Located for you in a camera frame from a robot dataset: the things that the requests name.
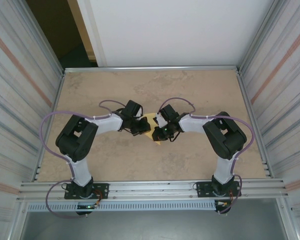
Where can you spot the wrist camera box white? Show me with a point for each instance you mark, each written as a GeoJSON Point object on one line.
{"type": "Point", "coordinates": [161, 121]}
{"type": "Point", "coordinates": [140, 114]}

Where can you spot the grey metal shelf panel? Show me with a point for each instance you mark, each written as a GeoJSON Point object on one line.
{"type": "Point", "coordinates": [150, 227]}

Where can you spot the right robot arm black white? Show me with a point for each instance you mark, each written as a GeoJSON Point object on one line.
{"type": "Point", "coordinates": [225, 137]}

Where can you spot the long aluminium table edge rail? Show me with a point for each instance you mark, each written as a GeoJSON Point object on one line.
{"type": "Point", "coordinates": [150, 68]}

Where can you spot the aluminium table side rail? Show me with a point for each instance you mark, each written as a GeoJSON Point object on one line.
{"type": "Point", "coordinates": [60, 87]}
{"type": "Point", "coordinates": [243, 87]}

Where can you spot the white door frame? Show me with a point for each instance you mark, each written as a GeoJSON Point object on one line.
{"type": "Point", "coordinates": [95, 37]}

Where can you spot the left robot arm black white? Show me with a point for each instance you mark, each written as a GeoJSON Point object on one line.
{"type": "Point", "coordinates": [76, 140]}

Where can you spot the brown wooden door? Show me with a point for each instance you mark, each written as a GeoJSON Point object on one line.
{"type": "Point", "coordinates": [52, 25]}

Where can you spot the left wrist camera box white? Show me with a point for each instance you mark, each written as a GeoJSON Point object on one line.
{"type": "Point", "coordinates": [140, 114]}

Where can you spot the yellow paper sheet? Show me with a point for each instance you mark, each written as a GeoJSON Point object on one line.
{"type": "Point", "coordinates": [150, 116]}

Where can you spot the wide aluminium mounting rail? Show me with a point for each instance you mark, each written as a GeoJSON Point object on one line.
{"type": "Point", "coordinates": [150, 191]}

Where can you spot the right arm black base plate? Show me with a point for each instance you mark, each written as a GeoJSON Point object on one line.
{"type": "Point", "coordinates": [202, 190]}

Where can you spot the small circuit board green LED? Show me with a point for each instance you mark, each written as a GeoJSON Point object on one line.
{"type": "Point", "coordinates": [86, 206]}

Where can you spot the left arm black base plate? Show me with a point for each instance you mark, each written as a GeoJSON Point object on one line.
{"type": "Point", "coordinates": [102, 190]}

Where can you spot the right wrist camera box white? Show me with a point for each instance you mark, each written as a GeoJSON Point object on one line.
{"type": "Point", "coordinates": [161, 121]}

